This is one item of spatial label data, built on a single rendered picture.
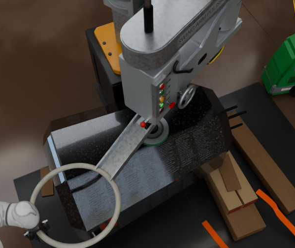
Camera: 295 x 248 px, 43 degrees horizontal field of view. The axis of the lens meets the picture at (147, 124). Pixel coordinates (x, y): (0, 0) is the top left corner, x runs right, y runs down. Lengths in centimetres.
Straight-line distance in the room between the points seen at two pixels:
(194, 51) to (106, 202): 105
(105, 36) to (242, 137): 140
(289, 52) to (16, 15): 288
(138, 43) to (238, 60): 238
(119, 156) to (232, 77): 188
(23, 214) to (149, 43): 93
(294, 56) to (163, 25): 188
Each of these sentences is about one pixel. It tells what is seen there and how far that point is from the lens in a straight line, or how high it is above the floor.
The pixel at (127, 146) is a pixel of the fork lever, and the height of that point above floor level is 99.
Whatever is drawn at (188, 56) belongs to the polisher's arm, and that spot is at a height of 144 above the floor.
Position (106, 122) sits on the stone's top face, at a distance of 238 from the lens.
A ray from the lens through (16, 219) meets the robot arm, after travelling 180.
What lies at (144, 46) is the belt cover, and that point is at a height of 174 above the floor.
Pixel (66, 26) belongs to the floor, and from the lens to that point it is 423.
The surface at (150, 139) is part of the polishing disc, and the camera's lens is 227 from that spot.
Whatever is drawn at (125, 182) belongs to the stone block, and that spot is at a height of 76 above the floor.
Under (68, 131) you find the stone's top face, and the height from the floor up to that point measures 87.
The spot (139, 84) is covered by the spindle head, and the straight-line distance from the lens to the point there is 177.
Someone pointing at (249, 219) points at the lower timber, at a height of 13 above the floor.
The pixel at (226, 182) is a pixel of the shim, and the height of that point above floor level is 24.
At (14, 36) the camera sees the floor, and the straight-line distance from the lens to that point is 429.
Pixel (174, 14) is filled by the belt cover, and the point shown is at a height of 174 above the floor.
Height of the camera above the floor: 290
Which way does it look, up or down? 60 degrees down
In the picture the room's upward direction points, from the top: 3 degrees counter-clockwise
